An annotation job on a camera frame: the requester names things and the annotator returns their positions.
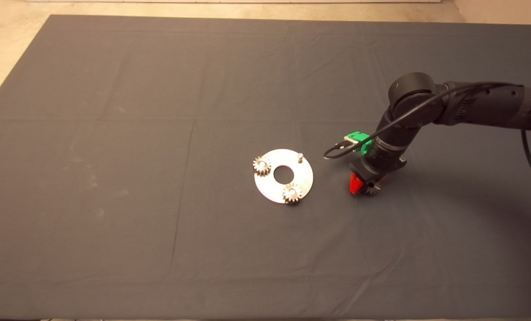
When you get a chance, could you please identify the bright green camera mount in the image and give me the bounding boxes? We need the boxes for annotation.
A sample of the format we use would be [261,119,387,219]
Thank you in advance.
[346,132,373,154]

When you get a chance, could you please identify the dark grey table cloth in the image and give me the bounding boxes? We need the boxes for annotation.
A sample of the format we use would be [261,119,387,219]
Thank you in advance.
[0,13,531,319]

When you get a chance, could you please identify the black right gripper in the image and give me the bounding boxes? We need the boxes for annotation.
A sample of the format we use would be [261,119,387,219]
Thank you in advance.
[349,142,408,195]

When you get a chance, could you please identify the round metal plate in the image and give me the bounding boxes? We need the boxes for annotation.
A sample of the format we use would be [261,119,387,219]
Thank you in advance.
[254,149,314,205]

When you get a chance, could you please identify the black camera cable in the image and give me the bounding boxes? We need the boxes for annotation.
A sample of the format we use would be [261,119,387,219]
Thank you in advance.
[323,82,531,197]

